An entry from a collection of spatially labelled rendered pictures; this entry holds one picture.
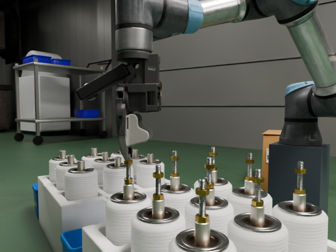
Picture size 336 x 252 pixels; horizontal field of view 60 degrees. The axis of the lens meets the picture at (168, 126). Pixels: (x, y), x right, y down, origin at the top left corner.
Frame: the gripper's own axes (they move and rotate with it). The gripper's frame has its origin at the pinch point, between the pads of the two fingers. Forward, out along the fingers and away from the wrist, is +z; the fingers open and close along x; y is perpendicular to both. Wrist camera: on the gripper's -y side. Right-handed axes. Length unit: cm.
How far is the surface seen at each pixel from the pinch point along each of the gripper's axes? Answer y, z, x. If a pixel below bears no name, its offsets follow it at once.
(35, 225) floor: -44, 35, 42
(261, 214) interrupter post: 24.9, 7.8, -12.2
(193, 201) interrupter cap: 14.2, 9.4, -1.7
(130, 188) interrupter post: 1.2, 7.4, -0.9
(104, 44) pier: -112, -99, 360
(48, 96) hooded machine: -203, -24, 368
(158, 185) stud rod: 8.1, 4.1, -9.6
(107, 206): -2.9, 10.4, -3.1
